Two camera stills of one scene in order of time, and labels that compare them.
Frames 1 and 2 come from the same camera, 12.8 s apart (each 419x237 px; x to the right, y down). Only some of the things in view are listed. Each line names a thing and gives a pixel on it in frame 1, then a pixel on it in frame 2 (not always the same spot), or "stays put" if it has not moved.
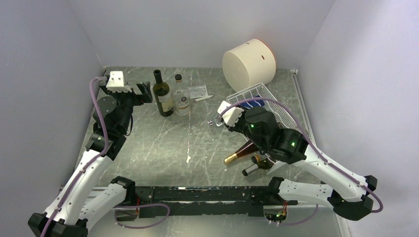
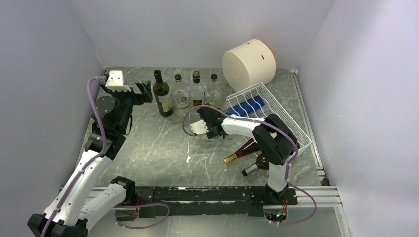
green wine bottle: x=162 y=91 stays put
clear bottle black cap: x=181 y=98 stays put
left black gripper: x=140 y=99 stays put
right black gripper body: x=240 y=126 → x=210 y=132
